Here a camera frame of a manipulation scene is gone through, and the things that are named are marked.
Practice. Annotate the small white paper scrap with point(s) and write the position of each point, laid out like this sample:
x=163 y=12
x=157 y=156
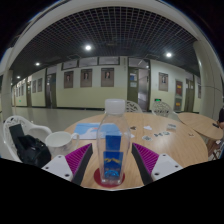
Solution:
x=147 y=127

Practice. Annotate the light blue paper booklet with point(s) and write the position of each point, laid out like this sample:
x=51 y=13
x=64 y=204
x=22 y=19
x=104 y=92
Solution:
x=85 y=130

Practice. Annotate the green lit exit sign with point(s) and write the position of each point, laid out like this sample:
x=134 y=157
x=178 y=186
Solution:
x=157 y=99

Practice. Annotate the round ceiling lights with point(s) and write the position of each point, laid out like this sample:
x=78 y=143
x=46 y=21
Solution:
x=88 y=47

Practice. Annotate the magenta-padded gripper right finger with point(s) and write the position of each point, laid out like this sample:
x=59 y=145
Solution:
x=165 y=166

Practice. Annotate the small printed card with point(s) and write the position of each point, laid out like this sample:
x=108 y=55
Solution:
x=171 y=126

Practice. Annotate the clear plastic water bottle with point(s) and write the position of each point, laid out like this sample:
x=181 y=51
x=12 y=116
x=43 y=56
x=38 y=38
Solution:
x=113 y=133

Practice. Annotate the black phone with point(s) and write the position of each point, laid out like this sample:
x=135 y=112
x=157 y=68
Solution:
x=215 y=125

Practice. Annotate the black bag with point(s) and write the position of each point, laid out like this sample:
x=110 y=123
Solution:
x=31 y=151

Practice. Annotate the framed wall portraits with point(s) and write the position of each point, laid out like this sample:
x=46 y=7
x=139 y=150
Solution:
x=107 y=76

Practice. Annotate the white ceramic mug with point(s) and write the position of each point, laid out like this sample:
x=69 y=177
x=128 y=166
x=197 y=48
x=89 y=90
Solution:
x=60 y=140

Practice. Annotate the flat round red coaster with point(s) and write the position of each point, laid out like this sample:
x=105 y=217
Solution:
x=97 y=178

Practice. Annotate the white plastic lattice chair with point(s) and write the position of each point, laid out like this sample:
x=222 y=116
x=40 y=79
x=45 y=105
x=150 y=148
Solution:
x=161 y=108
x=133 y=107
x=33 y=128

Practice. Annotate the round wooden side table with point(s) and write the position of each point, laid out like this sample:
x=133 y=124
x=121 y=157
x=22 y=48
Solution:
x=200 y=123

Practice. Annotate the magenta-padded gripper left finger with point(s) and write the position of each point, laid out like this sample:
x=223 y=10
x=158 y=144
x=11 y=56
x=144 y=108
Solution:
x=58 y=166

